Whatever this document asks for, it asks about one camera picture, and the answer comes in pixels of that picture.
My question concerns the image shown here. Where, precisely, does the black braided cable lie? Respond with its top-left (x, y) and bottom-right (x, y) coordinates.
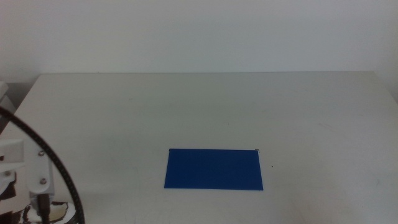
top-left (0, 106), bottom-right (86, 224)

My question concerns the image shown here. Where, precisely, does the white and black shoe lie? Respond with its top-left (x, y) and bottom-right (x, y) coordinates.
top-left (17, 200), bottom-right (79, 224)

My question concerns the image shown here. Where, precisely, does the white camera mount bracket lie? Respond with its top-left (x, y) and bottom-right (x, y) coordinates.
top-left (0, 138), bottom-right (56, 200)

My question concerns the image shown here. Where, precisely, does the blue rectangular mat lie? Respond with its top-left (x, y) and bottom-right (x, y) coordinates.
top-left (164, 148), bottom-right (264, 191)

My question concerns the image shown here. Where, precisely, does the white side furniture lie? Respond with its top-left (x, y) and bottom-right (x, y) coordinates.
top-left (0, 80), bottom-right (17, 116)

